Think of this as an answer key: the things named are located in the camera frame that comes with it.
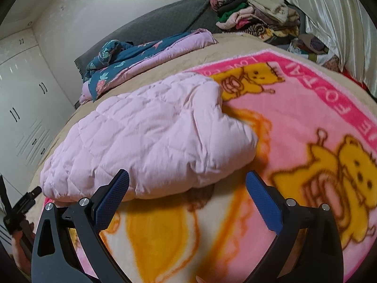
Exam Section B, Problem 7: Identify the pile of folded clothes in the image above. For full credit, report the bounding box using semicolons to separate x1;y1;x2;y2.
210;0;339;65

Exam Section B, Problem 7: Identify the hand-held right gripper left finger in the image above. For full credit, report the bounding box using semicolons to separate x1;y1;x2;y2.
31;169;130;283

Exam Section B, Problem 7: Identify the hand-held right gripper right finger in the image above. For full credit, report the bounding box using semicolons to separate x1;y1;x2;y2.
245;170;344;283

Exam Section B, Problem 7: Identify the white satin curtain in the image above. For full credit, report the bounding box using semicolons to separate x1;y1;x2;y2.
277;0;377;95

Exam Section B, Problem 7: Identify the white wardrobe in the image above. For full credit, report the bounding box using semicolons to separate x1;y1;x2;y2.
0;26;75;189

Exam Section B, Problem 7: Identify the grey headboard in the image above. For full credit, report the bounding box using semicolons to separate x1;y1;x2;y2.
74;0;224;74

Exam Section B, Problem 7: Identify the pink printed blanket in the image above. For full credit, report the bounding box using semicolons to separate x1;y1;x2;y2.
44;50;377;283

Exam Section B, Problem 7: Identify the pink quilted jacket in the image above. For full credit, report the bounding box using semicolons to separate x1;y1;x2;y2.
40;72;260;201

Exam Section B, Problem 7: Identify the teal floral quilt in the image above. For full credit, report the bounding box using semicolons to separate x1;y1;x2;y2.
79;29;218;105

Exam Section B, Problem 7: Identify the person's left hand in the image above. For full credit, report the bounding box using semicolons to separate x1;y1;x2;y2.
12;231;32;272

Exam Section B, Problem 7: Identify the red cloth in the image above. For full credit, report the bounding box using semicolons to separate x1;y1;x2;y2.
339;68;370;92

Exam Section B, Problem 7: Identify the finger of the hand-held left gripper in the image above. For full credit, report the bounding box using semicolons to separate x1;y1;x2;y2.
18;186;42;213

